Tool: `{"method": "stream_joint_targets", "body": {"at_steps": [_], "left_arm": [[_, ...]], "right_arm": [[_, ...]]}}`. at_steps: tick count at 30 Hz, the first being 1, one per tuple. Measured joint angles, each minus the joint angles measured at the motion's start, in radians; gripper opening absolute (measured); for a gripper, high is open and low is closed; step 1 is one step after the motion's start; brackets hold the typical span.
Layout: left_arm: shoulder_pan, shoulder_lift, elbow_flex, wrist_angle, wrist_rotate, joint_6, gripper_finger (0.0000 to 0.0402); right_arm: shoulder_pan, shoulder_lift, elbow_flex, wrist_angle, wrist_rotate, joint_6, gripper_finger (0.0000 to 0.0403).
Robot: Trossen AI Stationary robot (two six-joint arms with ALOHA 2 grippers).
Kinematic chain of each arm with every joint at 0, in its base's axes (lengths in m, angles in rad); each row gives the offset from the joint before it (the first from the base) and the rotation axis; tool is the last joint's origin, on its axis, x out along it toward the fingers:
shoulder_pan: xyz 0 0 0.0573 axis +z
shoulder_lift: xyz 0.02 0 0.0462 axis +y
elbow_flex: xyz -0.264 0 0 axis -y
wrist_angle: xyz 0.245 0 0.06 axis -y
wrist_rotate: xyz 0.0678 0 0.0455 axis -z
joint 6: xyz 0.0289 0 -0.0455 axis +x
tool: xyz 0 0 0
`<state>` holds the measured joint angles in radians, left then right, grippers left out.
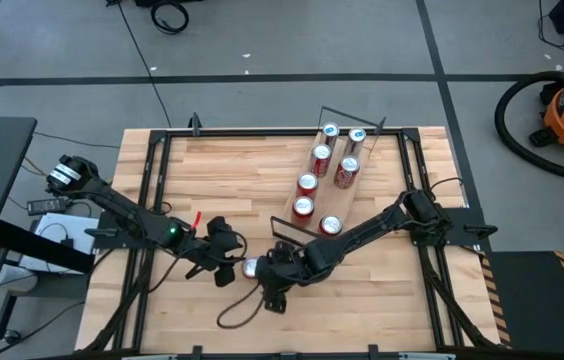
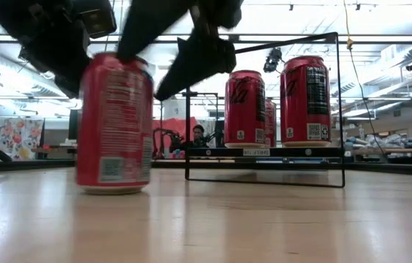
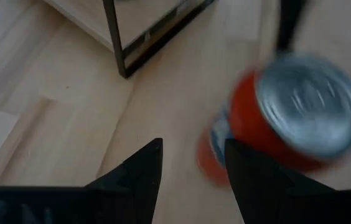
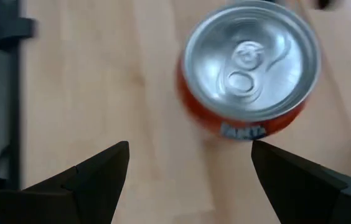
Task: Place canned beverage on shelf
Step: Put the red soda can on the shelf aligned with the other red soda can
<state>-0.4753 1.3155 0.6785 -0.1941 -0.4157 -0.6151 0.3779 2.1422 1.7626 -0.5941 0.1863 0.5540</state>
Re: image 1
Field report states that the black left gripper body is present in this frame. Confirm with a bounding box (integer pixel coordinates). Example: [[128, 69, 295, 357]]
[[194, 215, 246, 271]]

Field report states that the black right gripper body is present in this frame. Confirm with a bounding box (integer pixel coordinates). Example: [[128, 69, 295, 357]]
[[256, 242, 323, 301]]

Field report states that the red Fanta strawberry can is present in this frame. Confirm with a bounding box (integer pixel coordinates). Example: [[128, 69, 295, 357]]
[[290, 195, 316, 226]]

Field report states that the red can with black label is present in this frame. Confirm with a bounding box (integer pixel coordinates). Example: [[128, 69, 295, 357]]
[[318, 214, 344, 237]]

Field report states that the red can with blue logo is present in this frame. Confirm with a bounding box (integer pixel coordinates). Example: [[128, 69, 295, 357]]
[[295, 171, 320, 200]]

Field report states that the red soda can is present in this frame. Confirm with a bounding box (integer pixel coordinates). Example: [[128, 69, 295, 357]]
[[309, 143, 333, 179]]

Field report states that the red can with white print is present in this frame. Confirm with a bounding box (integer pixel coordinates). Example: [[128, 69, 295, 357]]
[[333, 154, 362, 190]]

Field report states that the white paper box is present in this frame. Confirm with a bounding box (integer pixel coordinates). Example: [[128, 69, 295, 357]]
[[17, 213, 101, 274]]

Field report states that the black desk crossbar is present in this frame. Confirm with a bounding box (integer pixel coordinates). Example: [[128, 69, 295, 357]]
[[0, 219, 96, 275]]

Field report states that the black power adapter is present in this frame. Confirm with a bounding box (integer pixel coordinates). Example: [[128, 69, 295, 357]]
[[26, 197, 68, 216]]

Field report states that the black mat with hazard stripes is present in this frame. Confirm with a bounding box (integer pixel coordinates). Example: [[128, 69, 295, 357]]
[[479, 249, 564, 356]]

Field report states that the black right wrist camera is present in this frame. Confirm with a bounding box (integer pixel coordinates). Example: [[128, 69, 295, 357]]
[[263, 287, 289, 315]]

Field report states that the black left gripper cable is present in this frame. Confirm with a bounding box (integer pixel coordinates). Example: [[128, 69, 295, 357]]
[[149, 232, 248, 294]]

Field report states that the wooden shelf with black frame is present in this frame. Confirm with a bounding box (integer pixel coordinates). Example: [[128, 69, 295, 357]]
[[270, 104, 388, 247]]

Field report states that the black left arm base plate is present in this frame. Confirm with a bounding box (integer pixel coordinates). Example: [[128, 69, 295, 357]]
[[92, 208, 163, 250]]

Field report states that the black aluminium table frame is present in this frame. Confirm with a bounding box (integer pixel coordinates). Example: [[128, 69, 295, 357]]
[[75, 127, 501, 360]]

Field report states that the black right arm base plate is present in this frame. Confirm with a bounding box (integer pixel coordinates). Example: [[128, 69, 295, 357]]
[[406, 207, 498, 247]]

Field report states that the yellow floor cable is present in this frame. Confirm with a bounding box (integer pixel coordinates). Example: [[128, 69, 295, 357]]
[[21, 157, 53, 186]]

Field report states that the thin black floor cable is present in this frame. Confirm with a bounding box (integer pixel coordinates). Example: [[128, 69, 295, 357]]
[[106, 0, 173, 129]]

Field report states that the coiled black cable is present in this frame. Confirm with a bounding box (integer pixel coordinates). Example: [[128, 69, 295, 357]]
[[149, 0, 191, 35]]

